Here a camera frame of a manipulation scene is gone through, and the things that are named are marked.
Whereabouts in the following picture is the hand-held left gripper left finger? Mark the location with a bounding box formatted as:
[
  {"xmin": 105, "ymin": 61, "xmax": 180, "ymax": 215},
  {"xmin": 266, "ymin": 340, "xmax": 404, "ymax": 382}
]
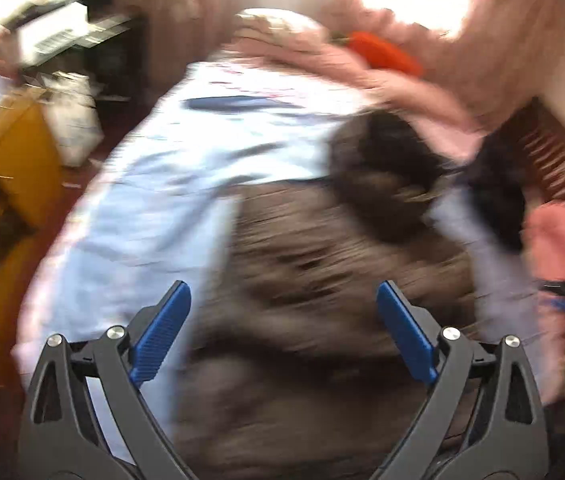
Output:
[{"xmin": 17, "ymin": 280, "xmax": 198, "ymax": 480}]

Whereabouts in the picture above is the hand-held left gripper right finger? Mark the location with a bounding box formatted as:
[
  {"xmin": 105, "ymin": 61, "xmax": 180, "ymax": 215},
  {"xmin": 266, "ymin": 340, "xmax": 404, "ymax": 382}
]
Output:
[{"xmin": 372, "ymin": 280, "xmax": 550, "ymax": 480}]

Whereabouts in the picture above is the brown fuzzy garment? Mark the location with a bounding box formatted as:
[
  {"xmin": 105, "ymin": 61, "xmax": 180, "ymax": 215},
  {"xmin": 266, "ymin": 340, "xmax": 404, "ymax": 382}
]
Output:
[{"xmin": 172, "ymin": 110, "xmax": 538, "ymax": 480}]

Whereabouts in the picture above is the pink cloth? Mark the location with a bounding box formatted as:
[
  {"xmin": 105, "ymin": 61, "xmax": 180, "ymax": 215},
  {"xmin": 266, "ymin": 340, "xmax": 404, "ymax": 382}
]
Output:
[{"xmin": 522, "ymin": 204, "xmax": 565, "ymax": 406}]

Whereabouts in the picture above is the black cloth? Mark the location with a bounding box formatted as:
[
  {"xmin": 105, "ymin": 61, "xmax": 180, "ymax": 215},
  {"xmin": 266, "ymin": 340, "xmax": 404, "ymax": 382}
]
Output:
[{"xmin": 462, "ymin": 132, "xmax": 530, "ymax": 253}]

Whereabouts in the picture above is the brown ribbed headboard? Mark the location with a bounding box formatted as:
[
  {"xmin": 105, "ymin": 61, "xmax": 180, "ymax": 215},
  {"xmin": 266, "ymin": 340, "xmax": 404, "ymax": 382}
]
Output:
[{"xmin": 487, "ymin": 97, "xmax": 565, "ymax": 211}]

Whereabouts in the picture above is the light blue bed sheet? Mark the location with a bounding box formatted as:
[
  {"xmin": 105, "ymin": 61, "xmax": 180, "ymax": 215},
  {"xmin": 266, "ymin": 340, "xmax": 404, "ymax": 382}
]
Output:
[{"xmin": 15, "ymin": 60, "xmax": 383, "ymax": 466}]

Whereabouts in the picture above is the yellow wooden chair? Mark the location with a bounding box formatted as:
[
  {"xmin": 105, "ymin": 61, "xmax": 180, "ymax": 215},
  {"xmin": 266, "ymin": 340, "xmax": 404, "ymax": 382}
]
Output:
[{"xmin": 0, "ymin": 90, "xmax": 68, "ymax": 386}]

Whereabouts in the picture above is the white plastic bag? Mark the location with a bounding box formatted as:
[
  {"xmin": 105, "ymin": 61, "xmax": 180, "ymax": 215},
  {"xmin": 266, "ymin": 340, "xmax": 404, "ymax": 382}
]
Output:
[{"xmin": 42, "ymin": 72, "xmax": 106, "ymax": 168}]

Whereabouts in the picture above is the pink blanket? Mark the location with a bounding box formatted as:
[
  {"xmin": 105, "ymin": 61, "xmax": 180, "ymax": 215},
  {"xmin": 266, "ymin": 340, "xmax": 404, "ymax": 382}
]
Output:
[{"xmin": 222, "ymin": 35, "xmax": 493, "ymax": 161}]

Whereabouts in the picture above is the dark cabinet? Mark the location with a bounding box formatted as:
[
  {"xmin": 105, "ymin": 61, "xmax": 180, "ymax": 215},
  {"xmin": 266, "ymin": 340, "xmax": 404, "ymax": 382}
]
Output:
[{"xmin": 70, "ymin": 0, "xmax": 148, "ymax": 106}]

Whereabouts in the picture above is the white box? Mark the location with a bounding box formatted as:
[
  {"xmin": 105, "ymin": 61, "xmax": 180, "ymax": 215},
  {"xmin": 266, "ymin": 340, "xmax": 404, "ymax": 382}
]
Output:
[{"xmin": 5, "ymin": 2, "xmax": 90, "ymax": 66}]

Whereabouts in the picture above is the white pillow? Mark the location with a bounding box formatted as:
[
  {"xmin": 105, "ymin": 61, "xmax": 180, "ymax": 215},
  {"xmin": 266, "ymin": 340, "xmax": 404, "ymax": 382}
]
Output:
[{"xmin": 232, "ymin": 7, "xmax": 333, "ymax": 46}]

